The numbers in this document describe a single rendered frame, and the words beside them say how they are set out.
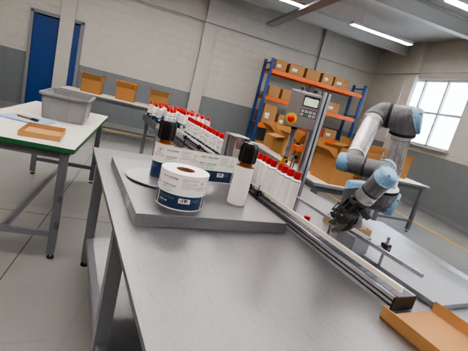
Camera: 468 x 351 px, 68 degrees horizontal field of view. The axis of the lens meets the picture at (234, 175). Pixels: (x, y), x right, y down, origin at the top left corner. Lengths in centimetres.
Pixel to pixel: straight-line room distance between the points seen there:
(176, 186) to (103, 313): 63
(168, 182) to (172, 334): 68
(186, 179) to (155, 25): 807
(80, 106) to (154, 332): 267
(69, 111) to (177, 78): 612
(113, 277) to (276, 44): 865
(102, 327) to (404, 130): 156
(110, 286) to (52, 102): 211
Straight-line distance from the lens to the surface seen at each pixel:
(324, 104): 190
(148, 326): 85
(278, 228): 155
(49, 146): 242
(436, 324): 134
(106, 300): 160
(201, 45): 922
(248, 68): 955
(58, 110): 334
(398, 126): 171
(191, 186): 135
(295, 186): 171
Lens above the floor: 136
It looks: 12 degrees down
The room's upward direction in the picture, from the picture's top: 14 degrees clockwise
